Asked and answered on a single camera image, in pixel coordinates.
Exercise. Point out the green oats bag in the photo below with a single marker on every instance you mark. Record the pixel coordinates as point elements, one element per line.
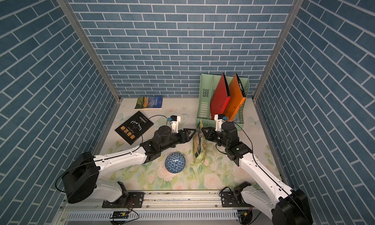
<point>199,145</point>

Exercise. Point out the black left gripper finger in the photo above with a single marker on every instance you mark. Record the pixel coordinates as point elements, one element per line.
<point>187,137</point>
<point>189,131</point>

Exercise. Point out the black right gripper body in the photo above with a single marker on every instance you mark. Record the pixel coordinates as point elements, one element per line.
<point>218,137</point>

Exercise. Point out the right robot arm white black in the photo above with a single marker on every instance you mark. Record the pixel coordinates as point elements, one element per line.
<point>278,201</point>

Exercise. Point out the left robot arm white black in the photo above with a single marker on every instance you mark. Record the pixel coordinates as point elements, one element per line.
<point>83,178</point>

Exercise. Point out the mint green file rack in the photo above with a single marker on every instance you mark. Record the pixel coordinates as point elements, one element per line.
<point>208,84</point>

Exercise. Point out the red binder folder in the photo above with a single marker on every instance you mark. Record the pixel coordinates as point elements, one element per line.
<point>220,97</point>

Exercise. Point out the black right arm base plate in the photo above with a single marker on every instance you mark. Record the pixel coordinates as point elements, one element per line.
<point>234,198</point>

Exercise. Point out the blue patterned ceramic bowl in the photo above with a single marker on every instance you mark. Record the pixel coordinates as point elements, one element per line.
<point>175,163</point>

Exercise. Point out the orange binder folder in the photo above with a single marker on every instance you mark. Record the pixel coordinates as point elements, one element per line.
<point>237,98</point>

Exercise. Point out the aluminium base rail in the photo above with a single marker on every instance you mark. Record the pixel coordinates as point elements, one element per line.
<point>159,207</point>

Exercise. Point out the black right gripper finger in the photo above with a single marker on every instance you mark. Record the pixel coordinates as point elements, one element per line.
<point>207,136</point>
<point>206,129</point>

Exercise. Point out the blue Animal Farm book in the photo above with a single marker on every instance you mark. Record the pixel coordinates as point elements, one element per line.
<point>149,103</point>

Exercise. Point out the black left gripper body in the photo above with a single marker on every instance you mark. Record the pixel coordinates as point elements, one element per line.
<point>173,140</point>

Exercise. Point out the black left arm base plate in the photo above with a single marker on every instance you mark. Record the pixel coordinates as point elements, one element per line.
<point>126,200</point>

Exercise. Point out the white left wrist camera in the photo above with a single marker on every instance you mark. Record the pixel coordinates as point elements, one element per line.
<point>174,121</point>

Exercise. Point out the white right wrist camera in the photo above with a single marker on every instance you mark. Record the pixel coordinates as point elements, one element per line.
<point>219,120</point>

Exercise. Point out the floral printed table mat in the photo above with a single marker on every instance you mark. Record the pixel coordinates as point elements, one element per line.
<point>213,171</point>

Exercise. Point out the black Murphy's law book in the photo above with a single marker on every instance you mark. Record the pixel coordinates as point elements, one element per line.
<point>134,127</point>

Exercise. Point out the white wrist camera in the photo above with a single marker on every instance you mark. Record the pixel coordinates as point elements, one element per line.
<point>219,120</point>
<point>174,121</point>

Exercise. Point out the small black controller board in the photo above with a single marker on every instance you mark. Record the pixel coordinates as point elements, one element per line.
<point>119,215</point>

